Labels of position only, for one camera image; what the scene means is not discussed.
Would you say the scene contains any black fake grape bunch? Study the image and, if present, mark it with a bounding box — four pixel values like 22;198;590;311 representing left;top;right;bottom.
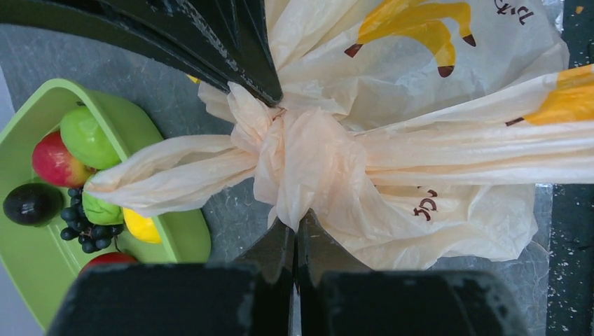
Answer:
60;188;125;253

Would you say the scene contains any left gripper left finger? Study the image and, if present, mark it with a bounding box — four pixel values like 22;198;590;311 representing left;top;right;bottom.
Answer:
47;221;295;335

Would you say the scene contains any red fake apple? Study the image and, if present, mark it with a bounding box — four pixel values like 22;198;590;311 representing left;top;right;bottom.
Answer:
32;131;95;188

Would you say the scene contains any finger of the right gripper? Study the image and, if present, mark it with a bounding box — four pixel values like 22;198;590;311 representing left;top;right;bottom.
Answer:
1;0;283;106

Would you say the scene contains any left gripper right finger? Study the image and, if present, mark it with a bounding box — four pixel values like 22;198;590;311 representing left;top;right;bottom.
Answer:
296;211;527;335

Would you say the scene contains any yellow fake lemon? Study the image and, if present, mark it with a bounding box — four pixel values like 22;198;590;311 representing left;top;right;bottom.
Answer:
123;208;162;244

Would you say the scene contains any red fake pomegranate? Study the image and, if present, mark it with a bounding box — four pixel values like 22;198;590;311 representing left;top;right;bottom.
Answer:
79;252;138;274

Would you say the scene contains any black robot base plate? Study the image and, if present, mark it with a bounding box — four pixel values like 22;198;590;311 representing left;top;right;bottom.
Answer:
546;0;594;336

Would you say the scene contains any beige plastic banana-print bag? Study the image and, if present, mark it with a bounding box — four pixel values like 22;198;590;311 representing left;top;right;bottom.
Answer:
85;1;593;270

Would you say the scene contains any green fake apple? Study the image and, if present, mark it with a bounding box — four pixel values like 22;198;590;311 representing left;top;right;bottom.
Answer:
60;106;120;170

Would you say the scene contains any green bumpy fake fruit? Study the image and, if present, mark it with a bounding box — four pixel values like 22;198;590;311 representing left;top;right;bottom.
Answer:
82;191;124;225

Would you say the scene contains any dark purple fake plum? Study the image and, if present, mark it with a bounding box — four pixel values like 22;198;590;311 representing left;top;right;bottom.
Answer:
3;183;64;227

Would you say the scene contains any green plastic basin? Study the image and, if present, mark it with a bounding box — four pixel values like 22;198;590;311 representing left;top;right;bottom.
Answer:
1;78;211;328

